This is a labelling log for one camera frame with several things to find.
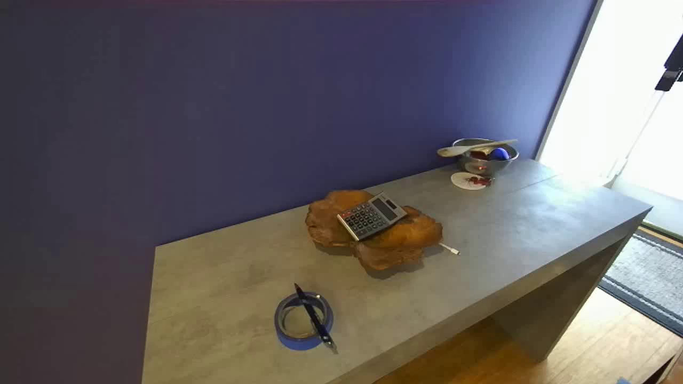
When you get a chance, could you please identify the black pen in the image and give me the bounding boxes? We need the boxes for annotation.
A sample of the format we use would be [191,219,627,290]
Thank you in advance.
[293,282,339,355]

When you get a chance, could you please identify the wooden spoon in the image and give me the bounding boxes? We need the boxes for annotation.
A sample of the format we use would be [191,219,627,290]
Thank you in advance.
[435,137,520,159]

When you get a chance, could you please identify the white round coaster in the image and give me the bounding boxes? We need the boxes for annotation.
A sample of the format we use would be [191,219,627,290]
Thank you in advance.
[448,169,494,191]

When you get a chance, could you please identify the grey calculator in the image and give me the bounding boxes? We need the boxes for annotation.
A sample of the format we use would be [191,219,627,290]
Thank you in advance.
[336,193,410,243]

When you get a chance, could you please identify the blue tape roll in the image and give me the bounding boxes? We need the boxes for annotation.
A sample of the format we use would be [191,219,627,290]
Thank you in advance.
[273,290,336,351]

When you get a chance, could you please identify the brown wooden tray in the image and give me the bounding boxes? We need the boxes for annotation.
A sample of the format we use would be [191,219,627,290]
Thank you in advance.
[304,187,444,274]

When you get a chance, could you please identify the metal bowl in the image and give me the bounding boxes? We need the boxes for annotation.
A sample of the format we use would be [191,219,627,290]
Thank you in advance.
[450,137,522,178]

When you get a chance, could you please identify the grey concrete table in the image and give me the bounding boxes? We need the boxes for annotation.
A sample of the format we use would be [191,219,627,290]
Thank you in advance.
[139,155,654,384]

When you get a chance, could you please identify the grey door mat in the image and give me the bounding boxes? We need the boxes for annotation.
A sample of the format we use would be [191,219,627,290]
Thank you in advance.
[599,231,683,337]

